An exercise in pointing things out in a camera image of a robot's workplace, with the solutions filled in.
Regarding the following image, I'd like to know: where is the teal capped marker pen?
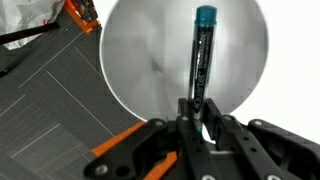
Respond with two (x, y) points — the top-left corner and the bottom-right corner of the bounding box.
(187, 4), (218, 134)

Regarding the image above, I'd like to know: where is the white ceramic bowl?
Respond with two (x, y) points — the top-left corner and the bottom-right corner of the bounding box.
(99, 0), (270, 122)

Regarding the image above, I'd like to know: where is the white plastic bag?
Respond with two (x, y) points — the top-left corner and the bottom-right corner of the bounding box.
(0, 0), (65, 51)

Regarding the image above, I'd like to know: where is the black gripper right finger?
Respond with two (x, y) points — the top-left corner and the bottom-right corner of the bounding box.
(203, 98), (320, 180)

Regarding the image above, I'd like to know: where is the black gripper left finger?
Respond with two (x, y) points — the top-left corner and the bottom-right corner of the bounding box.
(83, 98), (214, 180)

